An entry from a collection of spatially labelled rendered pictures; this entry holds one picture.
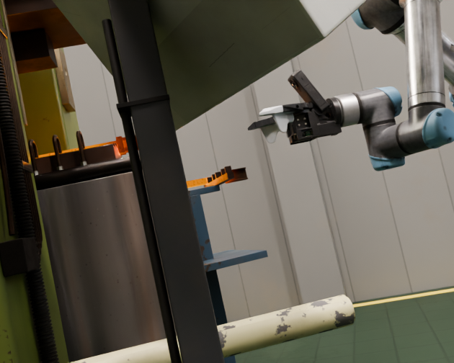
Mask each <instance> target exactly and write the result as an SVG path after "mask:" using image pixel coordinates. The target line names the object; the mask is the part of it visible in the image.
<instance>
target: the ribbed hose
mask: <svg viewBox="0 0 454 363"><path fill-rule="evenodd" d="M2 61H3V60H2V57H1V49H0V129H1V136H2V141H3V146H4V153H5V159H6V167H7V172H8V178H9V184H10V186H9V188H11V189H10V191H11V193H10V194H12V196H11V198H13V199H12V201H13V203H12V204H13V205H14V206H13V208H14V211H15V213H14V214H15V215H16V216H15V218H16V220H15V221H16V222H17V223H16V225H18V226H17V228H18V229H19V230H17V232H19V233H18V235H19V238H35V239H36V237H34V236H35V234H34V232H35V231H34V230H33V229H34V227H33V224H32V222H33V221H32V220H31V219H32V217H30V216H31V215H32V214H31V213H30V212H31V210H29V209H30V207H29V205H30V204H29V203H28V202H29V200H28V197H27V195H28V194H27V193H26V192H27V190H26V187H25V185H26V184H25V183H24V182H25V180H24V178H25V177H24V174H23V170H22V169H23V168H22V166H21V165H22V164H21V162H22V161H21V160H20V159H21V157H20V153H19V150H18V149H19V147H18V143H17V142H18V141H17V137H16V135H17V134H16V130H15V127H14V121H13V119H14V118H13V117H12V116H13V114H12V111H11V109H12V108H11V104H10V103H11V102H10V98H9V95H8V93H9V92H8V91H7V90H8V88H7V84H6V78H5V77H6V76H5V72H4V65H3V62H2ZM41 269H42V268H39V269H36V270H34V271H31V272H26V275H25V276H26V277H27V278H26V280H28V282H27V284H28V287H29V289H28V290H29V291H30V292H29V294H31V295H30V297H31V299H30V301H32V302H31V305H32V308H33V309H32V312H34V313H33V315H34V317H33V318H34V319H35V320H34V322H36V323H35V326H36V327H35V329H37V330H36V333H37V336H38V338H37V340H39V341H38V343H39V347H40V348H39V350H40V351H41V352H40V354H42V355H41V356H40V357H41V358H42V359H41V361H42V363H59V362H58V358H57V357H58V355H57V353H58V352H57V351H56V349H57V348H56V347H55V346H56V344H54V343H55V340H54V339H55V337H53V336H54V333H53V330H52V328H53V327H52V323H51V319H50V316H49V315H50V313H49V312H48V311H50V310H49V309H48V308H49V306H48V305H47V304H48V302H46V301H47V300H48V299H46V297H47V295H45V294H46V292H45V288H44V286H45V285H44V282H43V280H44V279H43V278H42V276H43V275H42V273H43V272H42V271H41Z"/></svg>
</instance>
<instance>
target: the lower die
mask: <svg viewBox="0 0 454 363"><path fill-rule="evenodd" d="M83 150H84V157H85V161H86V163H87V164H91V163H99V162H103V161H109V160H113V159H117V158H122V157H123V156H121V155H120V153H119V151H118V148H117V144H116V143H113V144H109V145H101V146H97V147H93V148H86V149H83ZM59 155H60V159H61V165H62V167H63V169H69V168H73V167H77V166H80V165H81V157H80V153H79V150H78V151H71V152H67V153H60V154H59ZM35 161H36V166H37V170H38V171H39V174H43V173H47V172H51V171H57V168H56V167H57V163H56V159H55V155H52V156H45V157H41V158H36V159H35Z"/></svg>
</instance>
